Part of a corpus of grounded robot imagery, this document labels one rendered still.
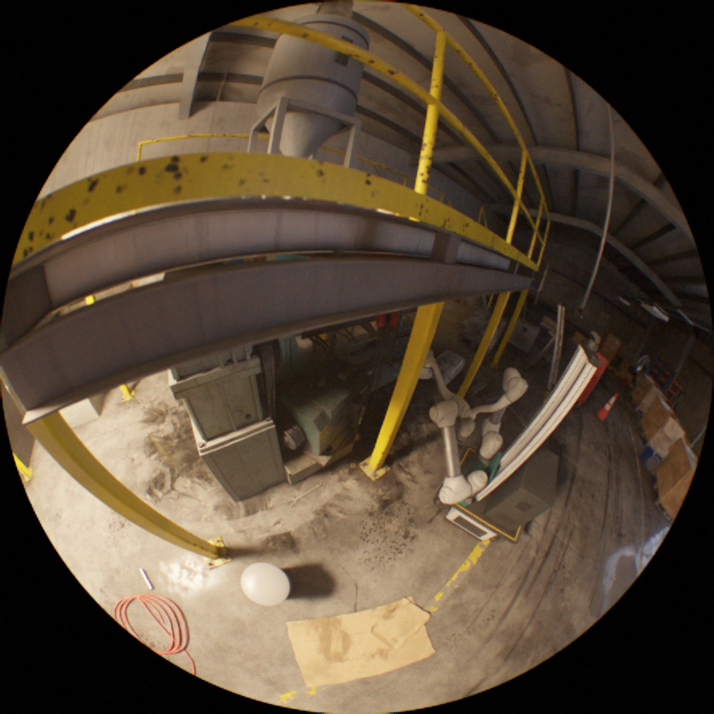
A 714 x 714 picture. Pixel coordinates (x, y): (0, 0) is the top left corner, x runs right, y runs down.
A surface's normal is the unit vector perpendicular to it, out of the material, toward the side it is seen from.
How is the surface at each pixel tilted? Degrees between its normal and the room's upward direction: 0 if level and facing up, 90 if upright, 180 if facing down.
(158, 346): 90
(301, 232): 90
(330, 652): 1
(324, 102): 124
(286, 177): 90
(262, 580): 0
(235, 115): 90
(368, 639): 0
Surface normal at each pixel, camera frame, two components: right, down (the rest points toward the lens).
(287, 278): 0.63, 0.50
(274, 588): 0.15, -0.82
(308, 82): 0.25, 0.57
